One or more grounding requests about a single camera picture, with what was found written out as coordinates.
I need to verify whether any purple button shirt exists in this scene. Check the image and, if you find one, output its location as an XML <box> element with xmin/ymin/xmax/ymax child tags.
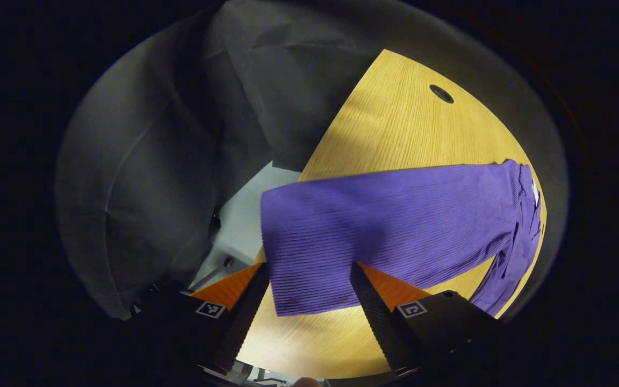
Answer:
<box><xmin>260</xmin><ymin>160</ymin><xmax>544</xmax><ymax>318</ymax></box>

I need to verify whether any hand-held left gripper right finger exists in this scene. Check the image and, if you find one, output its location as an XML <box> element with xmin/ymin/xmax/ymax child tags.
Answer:
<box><xmin>350</xmin><ymin>262</ymin><xmax>503</xmax><ymax>374</ymax></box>

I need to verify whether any metal table leg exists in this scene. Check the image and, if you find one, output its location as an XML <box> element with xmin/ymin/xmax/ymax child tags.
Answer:
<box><xmin>190</xmin><ymin>257</ymin><xmax>235</xmax><ymax>292</ymax></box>

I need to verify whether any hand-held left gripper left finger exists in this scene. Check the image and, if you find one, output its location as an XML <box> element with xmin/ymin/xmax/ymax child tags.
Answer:
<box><xmin>127</xmin><ymin>262</ymin><xmax>271</xmax><ymax>377</ymax></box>

